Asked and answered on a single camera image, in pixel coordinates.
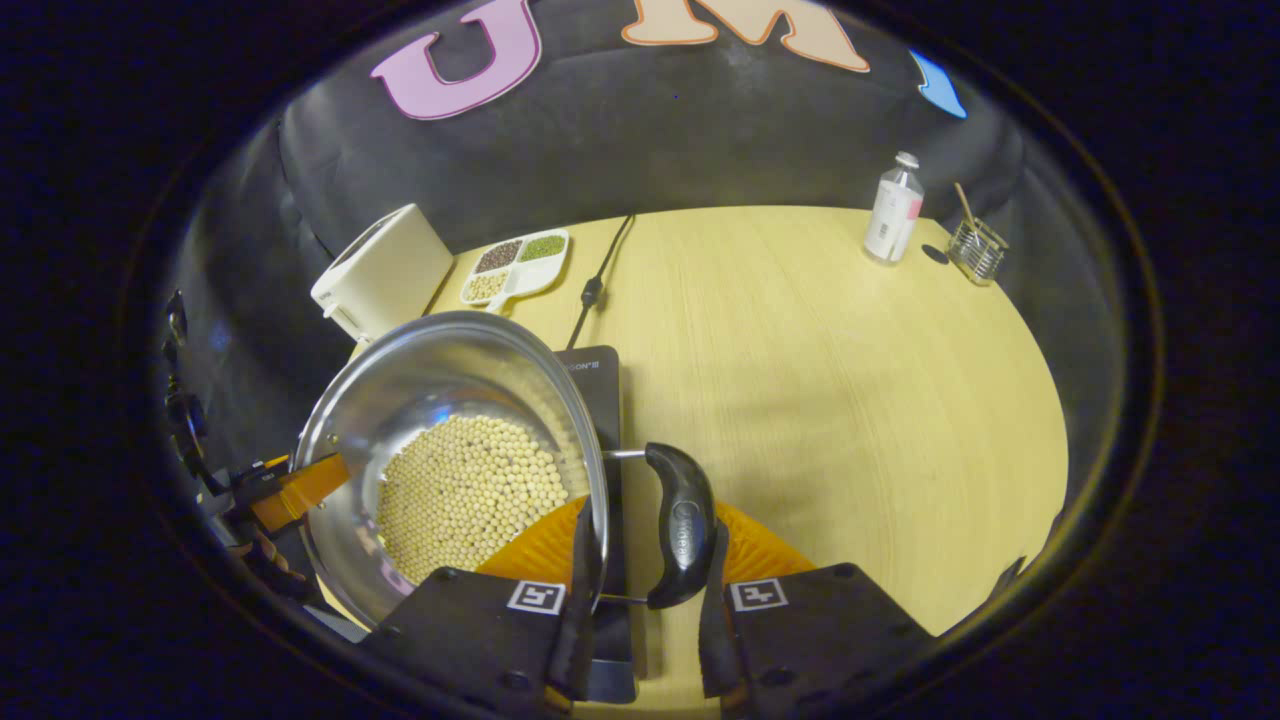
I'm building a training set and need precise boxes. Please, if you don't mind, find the black power cable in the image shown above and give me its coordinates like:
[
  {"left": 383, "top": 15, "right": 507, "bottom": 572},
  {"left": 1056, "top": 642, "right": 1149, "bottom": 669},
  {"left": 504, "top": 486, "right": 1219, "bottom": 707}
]
[{"left": 564, "top": 213, "right": 638, "bottom": 352}]

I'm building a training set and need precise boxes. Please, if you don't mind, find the steel pot with beans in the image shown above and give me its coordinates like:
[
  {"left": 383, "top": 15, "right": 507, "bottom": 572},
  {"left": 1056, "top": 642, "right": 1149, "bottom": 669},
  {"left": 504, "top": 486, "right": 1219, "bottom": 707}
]
[{"left": 293, "top": 310, "right": 718, "bottom": 633}]

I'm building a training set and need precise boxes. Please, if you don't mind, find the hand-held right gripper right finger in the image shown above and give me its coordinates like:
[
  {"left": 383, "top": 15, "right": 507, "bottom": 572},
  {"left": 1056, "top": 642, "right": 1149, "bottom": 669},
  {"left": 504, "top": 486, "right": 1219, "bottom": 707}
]
[{"left": 697, "top": 500, "right": 938, "bottom": 717}]

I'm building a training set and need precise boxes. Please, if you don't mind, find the white divided bean dish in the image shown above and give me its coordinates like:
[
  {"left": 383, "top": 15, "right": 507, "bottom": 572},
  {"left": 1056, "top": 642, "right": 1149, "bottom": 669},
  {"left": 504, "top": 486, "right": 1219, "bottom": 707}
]
[{"left": 459, "top": 228, "right": 572, "bottom": 314}]

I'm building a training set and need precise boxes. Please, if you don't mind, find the black backdrop cloth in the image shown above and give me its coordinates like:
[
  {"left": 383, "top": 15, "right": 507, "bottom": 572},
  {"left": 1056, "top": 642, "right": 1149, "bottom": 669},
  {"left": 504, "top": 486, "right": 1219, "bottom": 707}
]
[{"left": 160, "top": 0, "right": 1111, "bottom": 471}]

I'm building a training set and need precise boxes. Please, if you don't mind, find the small clear plastic bottle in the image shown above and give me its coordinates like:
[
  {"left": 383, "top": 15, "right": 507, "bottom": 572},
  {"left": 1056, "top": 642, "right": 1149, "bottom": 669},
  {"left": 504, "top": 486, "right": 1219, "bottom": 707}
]
[{"left": 862, "top": 150, "right": 927, "bottom": 267}]

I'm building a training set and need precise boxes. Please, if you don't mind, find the black induction cooktop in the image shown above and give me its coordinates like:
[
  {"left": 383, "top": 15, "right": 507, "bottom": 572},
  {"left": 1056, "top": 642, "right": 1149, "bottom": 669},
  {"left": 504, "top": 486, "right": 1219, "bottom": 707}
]
[{"left": 553, "top": 345, "right": 643, "bottom": 706}]

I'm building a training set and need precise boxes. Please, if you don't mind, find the small glass cup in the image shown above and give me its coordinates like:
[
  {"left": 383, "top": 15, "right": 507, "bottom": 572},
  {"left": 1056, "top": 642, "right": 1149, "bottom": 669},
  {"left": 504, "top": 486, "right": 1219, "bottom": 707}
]
[{"left": 946, "top": 215, "right": 1011, "bottom": 289}]

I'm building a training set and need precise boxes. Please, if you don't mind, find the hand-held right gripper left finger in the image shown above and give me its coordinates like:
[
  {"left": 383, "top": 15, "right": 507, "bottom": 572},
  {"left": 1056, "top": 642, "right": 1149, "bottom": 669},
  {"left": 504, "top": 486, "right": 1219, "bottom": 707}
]
[{"left": 360, "top": 497, "right": 606, "bottom": 717}]

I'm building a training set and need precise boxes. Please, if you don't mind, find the white toaster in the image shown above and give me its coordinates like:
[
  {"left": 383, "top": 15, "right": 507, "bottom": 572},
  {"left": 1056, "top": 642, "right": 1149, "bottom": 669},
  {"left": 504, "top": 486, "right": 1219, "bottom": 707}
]
[{"left": 309, "top": 203, "right": 456, "bottom": 344}]

